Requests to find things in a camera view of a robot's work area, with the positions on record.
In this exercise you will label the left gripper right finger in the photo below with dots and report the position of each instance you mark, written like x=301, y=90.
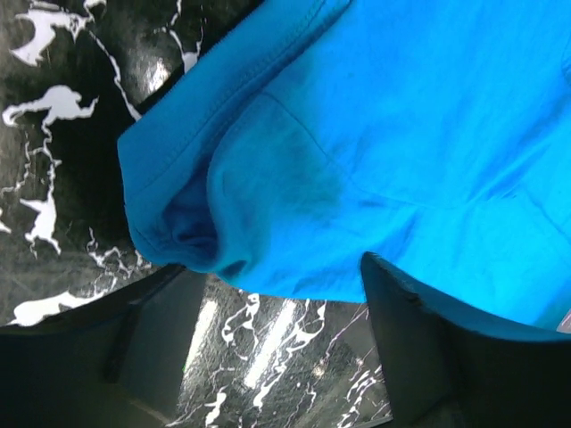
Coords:
x=449, y=364

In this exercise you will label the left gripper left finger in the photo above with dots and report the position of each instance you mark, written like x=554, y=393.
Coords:
x=115, y=362

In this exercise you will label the blue t-shirt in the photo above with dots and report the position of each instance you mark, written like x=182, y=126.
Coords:
x=435, y=134

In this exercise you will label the black marble pattern mat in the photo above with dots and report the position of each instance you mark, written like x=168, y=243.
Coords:
x=74, y=76

